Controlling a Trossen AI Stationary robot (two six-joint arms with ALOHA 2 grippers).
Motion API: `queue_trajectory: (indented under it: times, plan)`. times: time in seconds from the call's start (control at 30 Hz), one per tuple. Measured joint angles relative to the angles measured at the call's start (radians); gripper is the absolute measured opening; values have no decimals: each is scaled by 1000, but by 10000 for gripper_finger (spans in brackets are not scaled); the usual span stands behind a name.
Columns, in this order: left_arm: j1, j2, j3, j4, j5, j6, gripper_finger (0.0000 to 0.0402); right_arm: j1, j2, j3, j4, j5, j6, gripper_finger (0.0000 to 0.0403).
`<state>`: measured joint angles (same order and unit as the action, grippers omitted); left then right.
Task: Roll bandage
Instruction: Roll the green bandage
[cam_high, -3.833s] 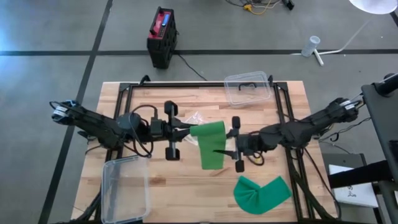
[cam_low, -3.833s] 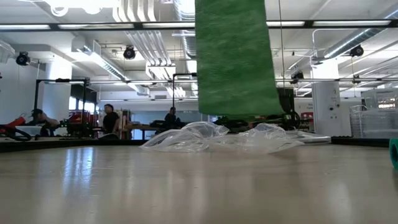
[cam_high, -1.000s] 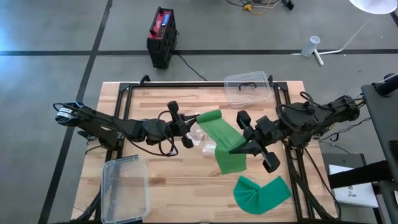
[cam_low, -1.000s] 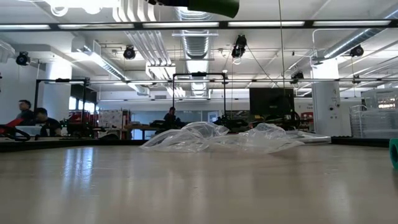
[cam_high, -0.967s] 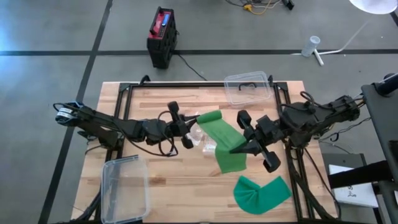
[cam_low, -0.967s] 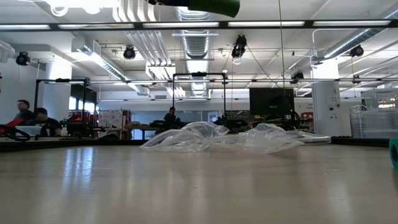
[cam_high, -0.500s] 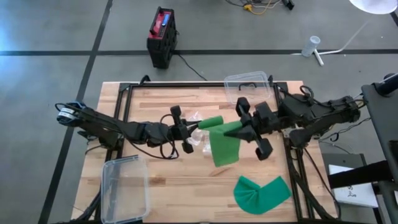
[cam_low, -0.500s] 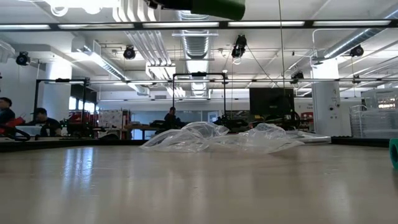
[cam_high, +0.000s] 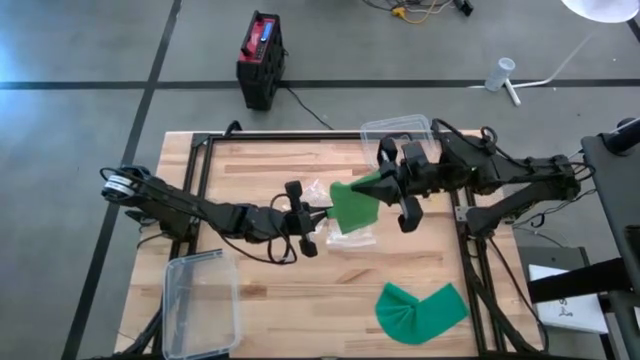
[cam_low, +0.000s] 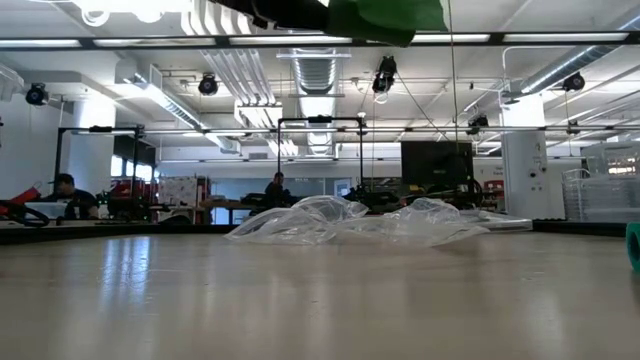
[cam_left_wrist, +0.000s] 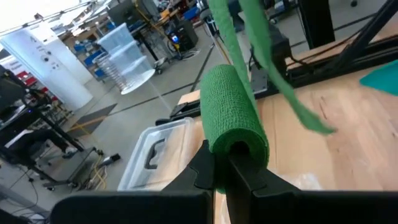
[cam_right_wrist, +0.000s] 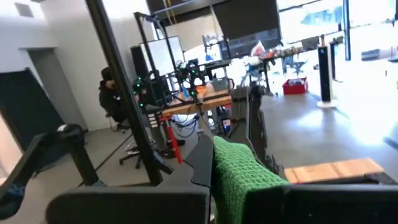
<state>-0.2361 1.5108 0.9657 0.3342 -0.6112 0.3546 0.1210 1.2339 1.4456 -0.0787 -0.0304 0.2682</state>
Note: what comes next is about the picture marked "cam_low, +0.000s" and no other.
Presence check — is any green elastic bandage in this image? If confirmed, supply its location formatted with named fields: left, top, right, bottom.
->
left=624, top=221, right=640, bottom=274
left=326, top=0, right=450, bottom=48

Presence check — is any black ceiling spotlight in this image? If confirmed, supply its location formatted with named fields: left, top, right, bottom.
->
left=197, top=72, right=220, bottom=98
left=371, top=54, right=399, bottom=96
left=561, top=71, right=587, bottom=94
left=24, top=82, right=50, bottom=107
left=466, top=113, right=491, bottom=137

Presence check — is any person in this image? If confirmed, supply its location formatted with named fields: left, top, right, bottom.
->
left=41, top=172, right=101, bottom=221
left=263, top=171, right=297, bottom=210

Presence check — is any wooden workbench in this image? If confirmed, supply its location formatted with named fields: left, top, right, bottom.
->
left=198, top=198, right=266, bottom=225

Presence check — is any black monitor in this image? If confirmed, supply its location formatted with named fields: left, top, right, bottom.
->
left=399, top=140, right=475, bottom=190

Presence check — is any clear plastic bag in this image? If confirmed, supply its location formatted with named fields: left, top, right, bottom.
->
left=223, top=194, right=491, bottom=249

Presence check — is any white column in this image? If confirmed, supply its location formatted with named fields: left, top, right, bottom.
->
left=500, top=92, right=548, bottom=221

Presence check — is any red handheld tool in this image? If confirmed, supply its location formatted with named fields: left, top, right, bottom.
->
left=0, top=184, right=44, bottom=217

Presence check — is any stack of clear bins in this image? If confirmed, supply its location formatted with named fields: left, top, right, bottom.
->
left=561, top=141, right=640, bottom=224

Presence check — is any silver ventilation duct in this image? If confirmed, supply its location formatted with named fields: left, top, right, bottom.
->
left=287, top=29, right=354, bottom=97
left=503, top=3, right=640, bottom=100

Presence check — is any black background station frame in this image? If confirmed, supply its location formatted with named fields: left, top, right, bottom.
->
left=53, top=124, right=147, bottom=221
left=276, top=115, right=366, bottom=204

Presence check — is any thin hanging cable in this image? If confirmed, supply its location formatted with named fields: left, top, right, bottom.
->
left=446, top=0, right=459, bottom=151

